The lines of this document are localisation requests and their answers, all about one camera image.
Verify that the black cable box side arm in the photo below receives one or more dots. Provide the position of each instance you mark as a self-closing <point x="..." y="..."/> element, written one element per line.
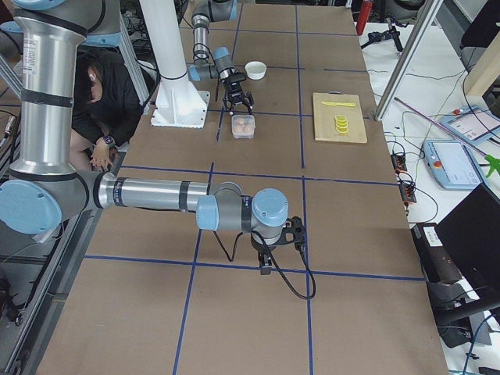
<point x="231" y="258"/>

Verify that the black gripper box side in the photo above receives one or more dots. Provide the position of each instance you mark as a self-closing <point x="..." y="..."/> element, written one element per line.
<point x="261" y="247"/>

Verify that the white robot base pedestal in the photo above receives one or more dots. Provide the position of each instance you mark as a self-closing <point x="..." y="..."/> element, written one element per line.
<point x="178" y="103"/>

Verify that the black wrist camera box side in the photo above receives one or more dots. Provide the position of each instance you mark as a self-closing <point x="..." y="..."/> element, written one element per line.
<point x="294" y="233"/>

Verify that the black cable bowl side arm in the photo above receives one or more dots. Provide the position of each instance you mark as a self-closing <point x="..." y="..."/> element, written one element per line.
<point x="207" y="65"/>

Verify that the black computer case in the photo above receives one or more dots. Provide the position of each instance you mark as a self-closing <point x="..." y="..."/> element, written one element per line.
<point x="460" y="260"/>

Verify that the clear plastic egg box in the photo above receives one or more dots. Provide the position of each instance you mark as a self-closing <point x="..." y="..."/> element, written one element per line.
<point x="247" y="120"/>

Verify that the person in black clothes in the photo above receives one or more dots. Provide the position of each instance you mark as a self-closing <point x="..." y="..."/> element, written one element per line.
<point x="106" y="109"/>

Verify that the yellow plastic knife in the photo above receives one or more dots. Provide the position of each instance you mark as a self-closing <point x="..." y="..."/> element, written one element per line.
<point x="344" y="104"/>

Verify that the teach pendant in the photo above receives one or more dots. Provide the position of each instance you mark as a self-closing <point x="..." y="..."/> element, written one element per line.
<point x="452" y="165"/>
<point x="472" y="124"/>

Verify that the black gripper bowl side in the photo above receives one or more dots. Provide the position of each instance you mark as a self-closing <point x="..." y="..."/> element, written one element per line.
<point x="235" y="94"/>

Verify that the black power strip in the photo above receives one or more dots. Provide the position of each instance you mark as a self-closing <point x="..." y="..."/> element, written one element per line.
<point x="406" y="183"/>

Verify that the aluminium frame post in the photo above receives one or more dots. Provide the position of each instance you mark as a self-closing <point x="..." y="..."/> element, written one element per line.
<point x="424" y="20"/>

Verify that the white round bowl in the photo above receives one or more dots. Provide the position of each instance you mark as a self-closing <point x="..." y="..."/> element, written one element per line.
<point x="255" y="70"/>

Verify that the grey robot arm box side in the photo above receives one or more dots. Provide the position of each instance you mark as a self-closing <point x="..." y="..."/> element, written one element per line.
<point x="44" y="188"/>

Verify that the teach pendant near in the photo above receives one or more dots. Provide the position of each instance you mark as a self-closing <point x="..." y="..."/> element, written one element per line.
<point x="452" y="165"/>

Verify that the bamboo cutting board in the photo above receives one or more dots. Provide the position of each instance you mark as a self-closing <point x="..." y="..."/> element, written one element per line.
<point x="324" y="121"/>

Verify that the teach pendant far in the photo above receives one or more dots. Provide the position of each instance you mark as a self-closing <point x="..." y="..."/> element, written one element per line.
<point x="472" y="124"/>

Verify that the black wrist camera bowl side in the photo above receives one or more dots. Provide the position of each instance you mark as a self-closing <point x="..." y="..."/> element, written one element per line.
<point x="232" y="76"/>

